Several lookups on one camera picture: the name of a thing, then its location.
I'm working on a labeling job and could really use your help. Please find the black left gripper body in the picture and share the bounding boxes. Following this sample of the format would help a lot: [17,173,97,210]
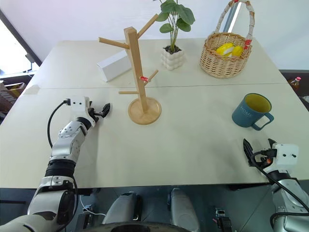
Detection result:
[87,101,104,123]

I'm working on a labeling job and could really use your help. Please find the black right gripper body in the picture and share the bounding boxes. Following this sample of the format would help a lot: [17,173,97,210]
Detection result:
[249,147,278,170]

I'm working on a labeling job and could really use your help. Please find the blue mug yellow inside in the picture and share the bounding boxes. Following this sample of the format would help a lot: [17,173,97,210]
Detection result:
[231,93,275,131]

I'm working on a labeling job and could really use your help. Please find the wooden mug tree stand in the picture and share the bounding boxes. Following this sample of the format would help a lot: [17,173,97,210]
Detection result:
[98,13,162,126]

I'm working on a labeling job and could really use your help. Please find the white rectangular box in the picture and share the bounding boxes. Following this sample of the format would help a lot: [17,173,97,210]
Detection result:
[97,51,132,83]

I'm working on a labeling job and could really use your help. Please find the amber bottle with red cap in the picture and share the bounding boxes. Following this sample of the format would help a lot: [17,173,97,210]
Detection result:
[289,76,303,93]

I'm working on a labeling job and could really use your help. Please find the black device under table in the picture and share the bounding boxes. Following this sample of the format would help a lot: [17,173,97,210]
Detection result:
[76,204,94,229]
[211,206,233,232]

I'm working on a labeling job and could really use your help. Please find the white bubble plant pot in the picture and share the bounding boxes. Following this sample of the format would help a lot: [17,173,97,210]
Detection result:
[161,45,187,72]

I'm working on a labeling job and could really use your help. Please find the cluttered shelf with boxes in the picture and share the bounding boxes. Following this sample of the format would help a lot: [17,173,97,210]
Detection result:
[0,69,33,117]

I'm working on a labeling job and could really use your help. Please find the grey rounded leg cover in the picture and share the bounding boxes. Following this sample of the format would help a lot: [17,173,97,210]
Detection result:
[167,188,201,232]
[101,191,142,226]

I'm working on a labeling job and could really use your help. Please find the plain yellow fruit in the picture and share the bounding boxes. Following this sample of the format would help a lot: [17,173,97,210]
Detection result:
[231,45,244,58]

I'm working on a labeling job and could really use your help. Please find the yellow fruit with white band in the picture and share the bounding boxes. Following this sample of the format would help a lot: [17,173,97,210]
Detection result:
[215,42,235,58]

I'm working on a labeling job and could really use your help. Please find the green leafy plant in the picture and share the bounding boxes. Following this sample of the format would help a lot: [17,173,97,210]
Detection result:
[153,0,196,53]

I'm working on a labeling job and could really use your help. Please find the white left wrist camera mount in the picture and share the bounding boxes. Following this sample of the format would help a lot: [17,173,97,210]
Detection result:
[64,96,96,128]

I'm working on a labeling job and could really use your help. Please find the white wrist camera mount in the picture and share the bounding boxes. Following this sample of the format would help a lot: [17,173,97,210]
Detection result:
[64,96,96,128]
[272,143,300,168]

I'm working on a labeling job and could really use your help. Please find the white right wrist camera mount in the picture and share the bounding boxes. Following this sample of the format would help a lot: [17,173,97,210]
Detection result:
[272,143,300,168]

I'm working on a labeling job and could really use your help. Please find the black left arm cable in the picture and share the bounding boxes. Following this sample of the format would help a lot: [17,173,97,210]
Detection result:
[47,100,71,148]

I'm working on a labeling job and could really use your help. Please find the wicker basket with handle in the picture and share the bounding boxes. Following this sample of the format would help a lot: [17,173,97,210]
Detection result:
[199,0,256,79]

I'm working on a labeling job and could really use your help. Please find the thin white cable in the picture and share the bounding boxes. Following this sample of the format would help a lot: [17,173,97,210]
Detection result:
[80,194,107,216]

